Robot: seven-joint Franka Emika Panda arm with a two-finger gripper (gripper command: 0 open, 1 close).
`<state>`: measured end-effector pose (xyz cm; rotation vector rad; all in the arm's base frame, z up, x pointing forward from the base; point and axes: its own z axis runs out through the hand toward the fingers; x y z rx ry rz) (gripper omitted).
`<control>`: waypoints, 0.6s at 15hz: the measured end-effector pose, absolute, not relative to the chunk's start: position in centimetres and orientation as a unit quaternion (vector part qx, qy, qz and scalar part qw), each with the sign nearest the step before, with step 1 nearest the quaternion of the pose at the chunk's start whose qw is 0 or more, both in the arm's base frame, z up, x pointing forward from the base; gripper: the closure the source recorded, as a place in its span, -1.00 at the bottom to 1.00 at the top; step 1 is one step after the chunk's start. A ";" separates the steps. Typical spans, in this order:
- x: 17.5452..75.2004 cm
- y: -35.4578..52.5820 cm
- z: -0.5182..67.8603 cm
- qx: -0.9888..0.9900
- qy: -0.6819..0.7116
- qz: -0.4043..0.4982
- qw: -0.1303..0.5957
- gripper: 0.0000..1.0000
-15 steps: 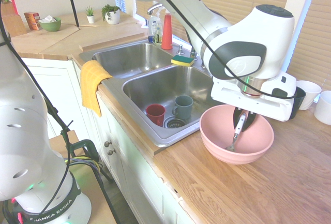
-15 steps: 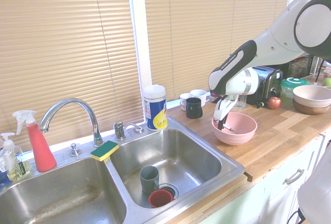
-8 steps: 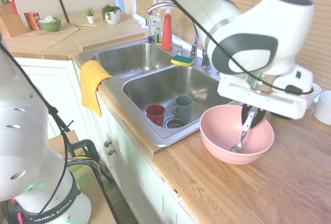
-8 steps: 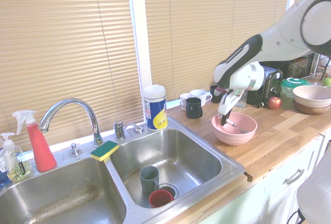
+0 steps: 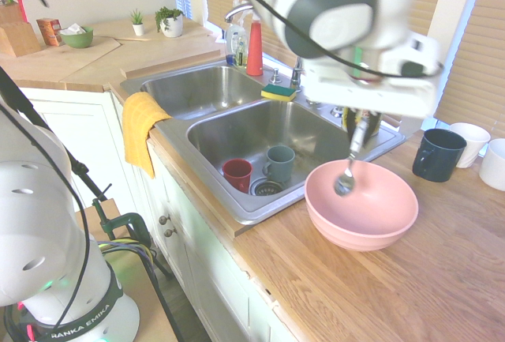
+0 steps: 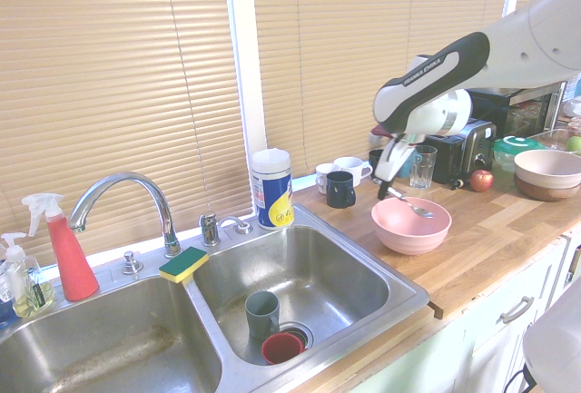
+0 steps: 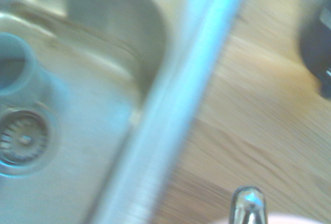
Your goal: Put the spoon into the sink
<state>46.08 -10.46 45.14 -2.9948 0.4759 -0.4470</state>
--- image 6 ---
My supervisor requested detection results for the black mug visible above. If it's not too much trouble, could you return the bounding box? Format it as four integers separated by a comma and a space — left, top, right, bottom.
368, 149, 387, 180

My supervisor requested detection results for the white wipes canister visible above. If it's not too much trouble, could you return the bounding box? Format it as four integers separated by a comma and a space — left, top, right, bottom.
251, 148, 296, 231

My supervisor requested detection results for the small white mug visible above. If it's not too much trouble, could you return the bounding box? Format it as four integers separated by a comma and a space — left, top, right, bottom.
315, 162, 340, 195

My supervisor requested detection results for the clear soap pump bottle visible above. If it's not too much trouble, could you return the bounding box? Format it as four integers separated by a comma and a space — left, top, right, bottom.
0, 231, 56, 319

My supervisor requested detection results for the chrome curved sink spout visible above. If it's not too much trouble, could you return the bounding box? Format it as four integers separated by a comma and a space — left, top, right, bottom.
220, 215, 254, 235

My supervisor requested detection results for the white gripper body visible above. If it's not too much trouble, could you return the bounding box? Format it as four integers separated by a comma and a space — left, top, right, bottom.
374, 134, 418, 185

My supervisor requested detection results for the clear drinking glass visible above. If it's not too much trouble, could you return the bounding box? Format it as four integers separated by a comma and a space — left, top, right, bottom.
409, 144, 438, 190

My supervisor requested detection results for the red spray bottle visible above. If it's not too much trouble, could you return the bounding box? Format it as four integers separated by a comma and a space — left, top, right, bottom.
21, 192, 100, 302

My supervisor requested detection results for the green lidded food container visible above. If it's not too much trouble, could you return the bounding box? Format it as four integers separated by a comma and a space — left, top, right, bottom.
492, 135, 549, 172

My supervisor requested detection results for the chrome gooseneck faucet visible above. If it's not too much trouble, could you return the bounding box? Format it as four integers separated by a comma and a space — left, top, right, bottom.
67, 172, 183, 260

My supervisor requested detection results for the blind pull cord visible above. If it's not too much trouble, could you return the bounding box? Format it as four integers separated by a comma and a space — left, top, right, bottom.
162, 0, 212, 218

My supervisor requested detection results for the pink bowl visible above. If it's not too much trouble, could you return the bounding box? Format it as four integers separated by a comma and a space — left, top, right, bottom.
370, 196, 453, 256

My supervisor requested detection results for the black steel toaster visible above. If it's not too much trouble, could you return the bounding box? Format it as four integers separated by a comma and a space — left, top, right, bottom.
424, 117, 498, 185

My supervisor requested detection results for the wide white mug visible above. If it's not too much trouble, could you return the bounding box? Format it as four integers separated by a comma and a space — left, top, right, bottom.
334, 156, 373, 188

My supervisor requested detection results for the white rounded plastic housing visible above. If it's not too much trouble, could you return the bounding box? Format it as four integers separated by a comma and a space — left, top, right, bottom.
521, 281, 581, 389

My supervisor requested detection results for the navy blue mug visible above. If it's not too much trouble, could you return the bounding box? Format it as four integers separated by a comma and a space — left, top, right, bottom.
325, 171, 358, 209

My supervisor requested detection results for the red apple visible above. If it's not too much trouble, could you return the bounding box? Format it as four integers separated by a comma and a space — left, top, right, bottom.
469, 169, 495, 193

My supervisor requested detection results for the metal sink drain strainer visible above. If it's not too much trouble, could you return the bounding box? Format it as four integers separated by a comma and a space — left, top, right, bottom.
279, 319, 315, 351

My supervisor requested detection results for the stainless steel double sink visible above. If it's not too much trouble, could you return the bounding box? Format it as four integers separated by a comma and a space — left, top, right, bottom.
0, 204, 431, 393

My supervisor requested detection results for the teal mug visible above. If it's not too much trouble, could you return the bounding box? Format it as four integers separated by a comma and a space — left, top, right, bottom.
398, 152, 415, 180

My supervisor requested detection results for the black microwave oven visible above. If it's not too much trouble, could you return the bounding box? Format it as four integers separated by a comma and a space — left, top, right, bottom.
465, 80, 568, 140

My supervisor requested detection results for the wide beige window blind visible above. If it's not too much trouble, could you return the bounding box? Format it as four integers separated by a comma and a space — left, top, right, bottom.
0, 0, 254, 267
251, 0, 515, 181

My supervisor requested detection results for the metal spoon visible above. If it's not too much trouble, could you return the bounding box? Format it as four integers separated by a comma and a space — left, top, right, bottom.
387, 187, 435, 220

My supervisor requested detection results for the grey mug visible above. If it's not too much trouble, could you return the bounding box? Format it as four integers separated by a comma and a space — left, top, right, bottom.
244, 290, 281, 339

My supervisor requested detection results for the metal cabinet drawer handle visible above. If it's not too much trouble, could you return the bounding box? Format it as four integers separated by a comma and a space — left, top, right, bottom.
500, 295, 536, 325

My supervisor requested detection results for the brown wooden bowl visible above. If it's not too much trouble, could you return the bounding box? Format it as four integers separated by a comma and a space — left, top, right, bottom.
514, 172, 581, 202

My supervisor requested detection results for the yellow green sponge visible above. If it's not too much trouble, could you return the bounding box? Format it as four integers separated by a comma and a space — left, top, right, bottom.
158, 246, 210, 284

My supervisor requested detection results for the chrome sink knob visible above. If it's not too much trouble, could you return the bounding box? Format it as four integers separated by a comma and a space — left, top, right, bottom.
122, 251, 144, 275

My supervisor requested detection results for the beige bowl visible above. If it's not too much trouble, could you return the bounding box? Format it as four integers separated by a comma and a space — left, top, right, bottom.
513, 149, 581, 189

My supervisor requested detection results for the red mug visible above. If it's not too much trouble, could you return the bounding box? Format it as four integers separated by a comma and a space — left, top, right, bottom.
261, 331, 306, 366

